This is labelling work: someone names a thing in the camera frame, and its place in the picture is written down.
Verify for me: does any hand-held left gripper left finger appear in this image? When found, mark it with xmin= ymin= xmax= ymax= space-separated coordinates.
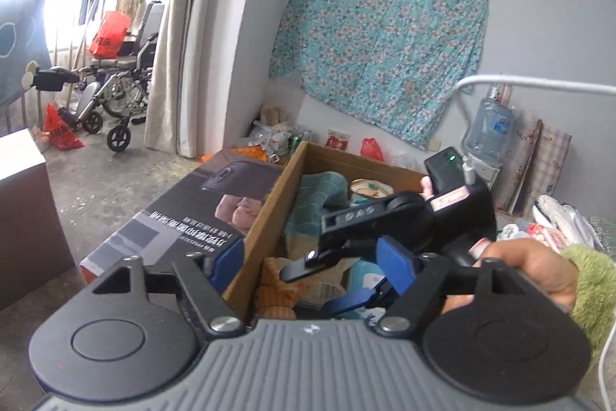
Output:
xmin=90 ymin=240 xmax=247 ymax=337

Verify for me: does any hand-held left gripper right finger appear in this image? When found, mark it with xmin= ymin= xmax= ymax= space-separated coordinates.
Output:
xmin=374 ymin=235 xmax=529 ymax=339

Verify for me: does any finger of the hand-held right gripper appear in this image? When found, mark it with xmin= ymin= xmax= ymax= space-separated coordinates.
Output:
xmin=279 ymin=242 xmax=382 ymax=284
xmin=322 ymin=278 xmax=400 ymax=320

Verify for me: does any brown cardboard box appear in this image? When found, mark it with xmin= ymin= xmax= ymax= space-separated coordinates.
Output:
xmin=223 ymin=140 xmax=436 ymax=331

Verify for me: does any person's right hand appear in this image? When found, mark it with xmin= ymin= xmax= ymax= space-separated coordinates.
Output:
xmin=442 ymin=239 xmax=581 ymax=315

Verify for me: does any light blue packet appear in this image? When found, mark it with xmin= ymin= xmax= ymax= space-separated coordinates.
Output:
xmin=345 ymin=261 xmax=387 ymax=312

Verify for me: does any orange plush toy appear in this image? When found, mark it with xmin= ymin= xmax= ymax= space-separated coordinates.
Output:
xmin=254 ymin=256 xmax=307 ymax=321

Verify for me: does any teal towel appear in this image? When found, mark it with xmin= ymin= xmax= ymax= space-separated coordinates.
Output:
xmin=283 ymin=171 xmax=350 ymax=249

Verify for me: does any suitcase printed carton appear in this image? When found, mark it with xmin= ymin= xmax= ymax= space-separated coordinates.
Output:
xmin=79 ymin=148 xmax=286 ymax=287

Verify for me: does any white water dispenser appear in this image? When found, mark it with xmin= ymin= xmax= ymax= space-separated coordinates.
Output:
xmin=461 ymin=155 xmax=502 ymax=193

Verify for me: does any small red bag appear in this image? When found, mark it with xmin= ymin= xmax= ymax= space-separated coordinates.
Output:
xmin=326 ymin=128 xmax=353 ymax=150
xmin=360 ymin=136 xmax=387 ymax=162

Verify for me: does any blue water bottle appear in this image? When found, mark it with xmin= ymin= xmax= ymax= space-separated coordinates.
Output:
xmin=464 ymin=84 xmax=517 ymax=167

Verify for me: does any pile of plastic bottles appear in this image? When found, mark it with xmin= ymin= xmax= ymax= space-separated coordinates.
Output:
xmin=247 ymin=107 xmax=315 ymax=162

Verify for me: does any plaid folded mat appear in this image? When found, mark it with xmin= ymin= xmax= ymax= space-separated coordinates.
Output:
xmin=532 ymin=122 xmax=573 ymax=215

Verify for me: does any brown and white cabinet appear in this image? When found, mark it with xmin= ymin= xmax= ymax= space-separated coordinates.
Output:
xmin=0 ymin=128 xmax=76 ymax=312

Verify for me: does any red plastic bag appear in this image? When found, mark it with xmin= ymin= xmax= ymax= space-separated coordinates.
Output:
xmin=89 ymin=10 xmax=132 ymax=60
xmin=43 ymin=102 xmax=85 ymax=151

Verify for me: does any wheelchair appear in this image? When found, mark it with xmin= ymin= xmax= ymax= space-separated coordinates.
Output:
xmin=30 ymin=0 xmax=163 ymax=153

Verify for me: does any beige curtain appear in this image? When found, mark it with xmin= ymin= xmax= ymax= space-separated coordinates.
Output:
xmin=143 ymin=0 xmax=266 ymax=160

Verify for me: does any dark hanging blanket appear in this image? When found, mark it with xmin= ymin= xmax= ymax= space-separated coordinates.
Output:
xmin=0 ymin=0 xmax=52 ymax=109

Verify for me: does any teal floral wall cloth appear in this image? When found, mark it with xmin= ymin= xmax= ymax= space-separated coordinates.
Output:
xmin=268 ymin=0 xmax=490 ymax=150

